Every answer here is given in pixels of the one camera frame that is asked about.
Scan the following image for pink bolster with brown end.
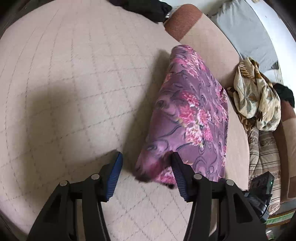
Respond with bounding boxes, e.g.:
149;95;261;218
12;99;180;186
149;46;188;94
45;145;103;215
164;4;250;193

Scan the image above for purple floral garment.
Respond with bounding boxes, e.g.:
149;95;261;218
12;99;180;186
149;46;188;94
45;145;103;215
134;45;229;187

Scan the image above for brown sofa armrest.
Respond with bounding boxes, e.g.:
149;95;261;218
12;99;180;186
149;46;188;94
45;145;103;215
275;102;296;202

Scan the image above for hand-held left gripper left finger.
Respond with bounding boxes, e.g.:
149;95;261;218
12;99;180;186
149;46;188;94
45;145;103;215
27;152;123;241

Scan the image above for grey pillow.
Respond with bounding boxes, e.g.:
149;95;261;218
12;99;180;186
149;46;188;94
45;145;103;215
208;0;279;70

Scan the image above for striped beige pillow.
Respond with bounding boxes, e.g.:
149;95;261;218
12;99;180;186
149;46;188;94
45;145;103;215
247;126;281;215

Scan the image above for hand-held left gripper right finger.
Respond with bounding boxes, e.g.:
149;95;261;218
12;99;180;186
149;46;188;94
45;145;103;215
171;152;266;241

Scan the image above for black cloth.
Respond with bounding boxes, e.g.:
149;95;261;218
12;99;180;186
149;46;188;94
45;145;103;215
273;83;295;108
109;0;173;24

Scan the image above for cream leaf-print blanket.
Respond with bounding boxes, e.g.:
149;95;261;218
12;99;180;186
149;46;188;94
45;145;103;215
233;57;281;131

